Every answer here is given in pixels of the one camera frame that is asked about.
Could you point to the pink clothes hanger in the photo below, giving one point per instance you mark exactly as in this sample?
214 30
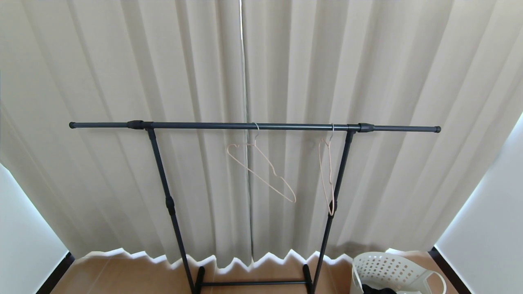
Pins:
330 206
294 199

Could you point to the black shorts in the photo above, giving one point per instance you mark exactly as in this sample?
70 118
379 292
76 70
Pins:
378 290

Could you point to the black clothes rack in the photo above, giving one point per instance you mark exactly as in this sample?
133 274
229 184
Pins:
245 126

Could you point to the white laundry basket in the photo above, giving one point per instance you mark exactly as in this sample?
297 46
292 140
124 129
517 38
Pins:
384 269

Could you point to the beige curtain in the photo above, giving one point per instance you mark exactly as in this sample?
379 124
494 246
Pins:
122 61

